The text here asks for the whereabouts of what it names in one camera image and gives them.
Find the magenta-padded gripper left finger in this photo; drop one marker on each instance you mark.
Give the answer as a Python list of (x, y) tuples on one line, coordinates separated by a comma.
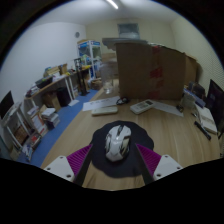
[(60, 168)]

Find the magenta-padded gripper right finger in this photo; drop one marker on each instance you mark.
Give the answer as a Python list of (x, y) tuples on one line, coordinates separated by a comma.
[(168, 166)]

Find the white and black computer mouse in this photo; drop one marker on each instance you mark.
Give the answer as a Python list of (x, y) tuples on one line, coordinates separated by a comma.
[(117, 143)]

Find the black mouse pad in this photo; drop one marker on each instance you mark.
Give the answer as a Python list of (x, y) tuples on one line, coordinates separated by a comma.
[(100, 156)]

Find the shelf unit with books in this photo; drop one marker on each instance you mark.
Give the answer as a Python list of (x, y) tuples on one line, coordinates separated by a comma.
[(26, 130)]

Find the small black clip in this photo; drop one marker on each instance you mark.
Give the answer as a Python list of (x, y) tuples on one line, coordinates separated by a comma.
[(180, 108)]

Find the white book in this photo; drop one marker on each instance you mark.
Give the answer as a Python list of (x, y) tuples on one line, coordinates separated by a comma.
[(208, 120)]

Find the cardboard box under desk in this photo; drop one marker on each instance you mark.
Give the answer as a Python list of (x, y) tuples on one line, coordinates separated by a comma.
[(51, 101)]

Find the clear round container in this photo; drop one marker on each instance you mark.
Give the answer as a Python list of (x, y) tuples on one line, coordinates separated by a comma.
[(188, 100)]

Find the black bin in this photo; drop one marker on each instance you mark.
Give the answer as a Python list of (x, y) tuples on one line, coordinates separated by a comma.
[(63, 96)]

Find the slim white flat device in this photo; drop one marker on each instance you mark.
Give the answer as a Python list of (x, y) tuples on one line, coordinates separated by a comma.
[(105, 110)]

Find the blue book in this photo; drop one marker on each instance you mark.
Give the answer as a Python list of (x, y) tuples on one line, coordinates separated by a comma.
[(196, 97)]

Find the printed white paper sheet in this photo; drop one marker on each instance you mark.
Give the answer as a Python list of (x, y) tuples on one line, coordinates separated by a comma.
[(98, 103)]

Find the black monitor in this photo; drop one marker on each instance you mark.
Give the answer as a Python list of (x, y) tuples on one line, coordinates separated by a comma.
[(216, 103)]

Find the dark bag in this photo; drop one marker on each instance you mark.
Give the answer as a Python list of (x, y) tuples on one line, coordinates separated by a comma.
[(197, 88)]

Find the white cluttered side desk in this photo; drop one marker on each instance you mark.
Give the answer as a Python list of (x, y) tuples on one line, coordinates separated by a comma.
[(50, 81)]

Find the black floor stand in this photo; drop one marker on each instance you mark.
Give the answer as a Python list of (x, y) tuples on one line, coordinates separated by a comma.
[(81, 78)]

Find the large brown cardboard box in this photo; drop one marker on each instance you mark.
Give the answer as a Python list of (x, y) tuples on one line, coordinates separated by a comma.
[(146, 70)]

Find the clear plastic jar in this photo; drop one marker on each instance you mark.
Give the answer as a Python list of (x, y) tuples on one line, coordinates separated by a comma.
[(108, 78)]

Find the blue and white display cabinet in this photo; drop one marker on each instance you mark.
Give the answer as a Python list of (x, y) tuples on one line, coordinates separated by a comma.
[(89, 55)]

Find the ceiling light tube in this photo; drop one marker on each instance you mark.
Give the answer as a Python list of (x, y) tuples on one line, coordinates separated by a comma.
[(112, 4)]

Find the round wall fixture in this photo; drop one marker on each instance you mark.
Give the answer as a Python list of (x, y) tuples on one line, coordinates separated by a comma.
[(77, 34)]

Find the wall vent window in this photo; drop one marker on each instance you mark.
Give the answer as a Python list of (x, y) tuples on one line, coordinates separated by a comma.
[(128, 30)]

